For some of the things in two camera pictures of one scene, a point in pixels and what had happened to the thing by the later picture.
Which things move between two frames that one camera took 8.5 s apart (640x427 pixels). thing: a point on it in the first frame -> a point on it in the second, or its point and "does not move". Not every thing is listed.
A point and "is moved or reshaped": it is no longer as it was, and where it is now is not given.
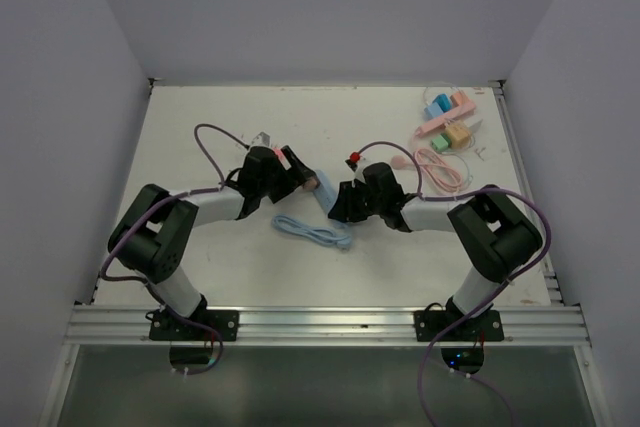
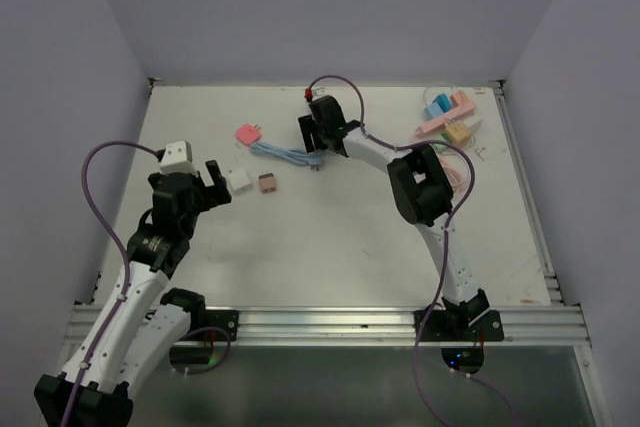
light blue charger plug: [432, 111] does not move
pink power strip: [447, 118] does not move
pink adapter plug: [282, 157] is moved or reshaped
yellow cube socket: [458, 135] does not move
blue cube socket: [443, 101] does not move
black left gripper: [292, 178] -> [212, 195]
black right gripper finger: [360, 214] -> [322, 141]
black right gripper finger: [347, 207] -> [305, 124]
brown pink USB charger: [310, 185] is moved or reshaped
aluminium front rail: [524, 326] does not move
